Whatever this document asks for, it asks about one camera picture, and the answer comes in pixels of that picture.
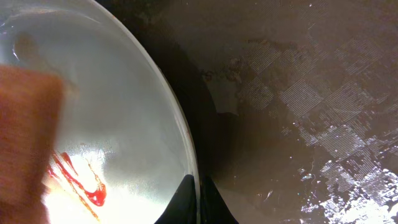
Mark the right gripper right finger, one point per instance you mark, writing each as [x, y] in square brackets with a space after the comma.
[213, 209]

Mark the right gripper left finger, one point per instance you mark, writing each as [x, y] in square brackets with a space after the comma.
[182, 208]

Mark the white plate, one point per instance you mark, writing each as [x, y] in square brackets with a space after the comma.
[123, 145]

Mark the orange green sponge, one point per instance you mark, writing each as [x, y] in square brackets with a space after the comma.
[30, 109]

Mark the large brown serving tray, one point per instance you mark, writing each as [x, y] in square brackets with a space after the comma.
[292, 104]

